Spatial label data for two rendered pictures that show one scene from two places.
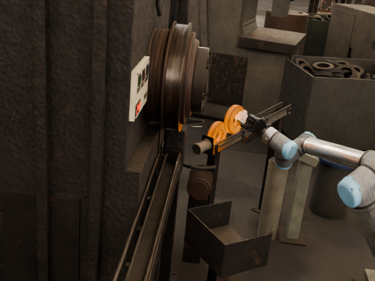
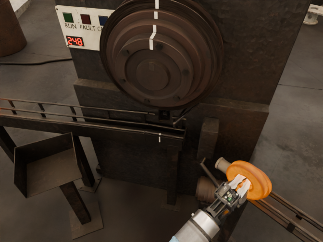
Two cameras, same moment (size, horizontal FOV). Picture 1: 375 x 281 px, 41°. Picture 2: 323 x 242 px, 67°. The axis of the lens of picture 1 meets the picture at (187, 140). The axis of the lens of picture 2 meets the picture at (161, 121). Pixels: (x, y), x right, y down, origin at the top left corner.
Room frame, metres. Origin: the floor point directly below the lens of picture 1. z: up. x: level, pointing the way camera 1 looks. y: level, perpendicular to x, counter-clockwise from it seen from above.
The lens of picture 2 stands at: (2.29, -0.76, 1.61)
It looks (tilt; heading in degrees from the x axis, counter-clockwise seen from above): 45 degrees down; 100
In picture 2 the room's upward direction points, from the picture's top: 1 degrees counter-clockwise
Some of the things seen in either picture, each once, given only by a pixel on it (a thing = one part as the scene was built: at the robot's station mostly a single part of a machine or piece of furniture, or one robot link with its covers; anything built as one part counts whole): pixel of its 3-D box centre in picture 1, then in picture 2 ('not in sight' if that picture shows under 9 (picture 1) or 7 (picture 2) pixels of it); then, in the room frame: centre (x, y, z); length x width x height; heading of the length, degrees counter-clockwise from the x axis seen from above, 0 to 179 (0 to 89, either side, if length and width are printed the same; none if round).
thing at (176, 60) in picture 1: (178, 77); (160, 59); (2.14, 0.06, 1.11); 0.47 x 0.06 x 0.47; 176
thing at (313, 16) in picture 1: (315, 39); not in sight; (8.04, -1.84, 0.39); 1.03 x 0.83 x 0.78; 76
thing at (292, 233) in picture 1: (299, 192); not in sight; (2.78, -0.71, 0.31); 0.24 x 0.16 x 0.62; 176
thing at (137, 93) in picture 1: (139, 87); (89, 30); (1.81, 0.19, 1.15); 0.26 x 0.02 x 0.18; 176
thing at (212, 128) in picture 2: (173, 149); (207, 140); (2.38, 0.06, 0.68); 0.11 x 0.08 x 0.24; 86
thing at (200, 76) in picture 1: (201, 80); (154, 73); (2.14, -0.03, 1.11); 0.28 x 0.06 x 0.28; 176
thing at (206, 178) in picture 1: (196, 214); (212, 209); (2.46, -0.09, 0.27); 0.22 x 0.13 x 0.53; 176
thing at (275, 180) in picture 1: (272, 199); not in sight; (2.75, -0.55, 0.26); 0.12 x 0.12 x 0.52
